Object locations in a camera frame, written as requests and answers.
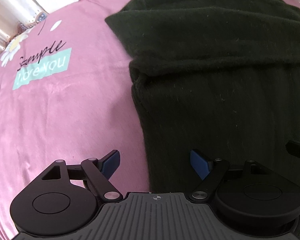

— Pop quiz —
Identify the pink patterned curtain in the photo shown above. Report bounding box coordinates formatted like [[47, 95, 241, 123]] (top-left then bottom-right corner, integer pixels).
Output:
[[0, 0, 50, 53]]

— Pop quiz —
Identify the black knit sweater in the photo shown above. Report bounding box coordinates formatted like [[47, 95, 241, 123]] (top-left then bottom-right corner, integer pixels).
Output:
[[104, 0, 300, 194]]

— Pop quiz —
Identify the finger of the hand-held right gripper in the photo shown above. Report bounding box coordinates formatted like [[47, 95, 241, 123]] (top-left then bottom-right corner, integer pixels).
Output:
[[285, 141, 300, 166]]

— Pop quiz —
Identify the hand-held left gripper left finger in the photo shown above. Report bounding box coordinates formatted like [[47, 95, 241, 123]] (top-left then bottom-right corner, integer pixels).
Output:
[[40, 149, 123, 202]]

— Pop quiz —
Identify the pink floral bed sheet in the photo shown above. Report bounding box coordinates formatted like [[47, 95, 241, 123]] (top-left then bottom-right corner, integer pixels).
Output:
[[0, 0, 300, 240]]

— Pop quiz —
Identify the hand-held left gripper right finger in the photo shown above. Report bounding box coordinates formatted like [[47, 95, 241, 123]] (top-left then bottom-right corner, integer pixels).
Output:
[[189, 149, 268, 203]]

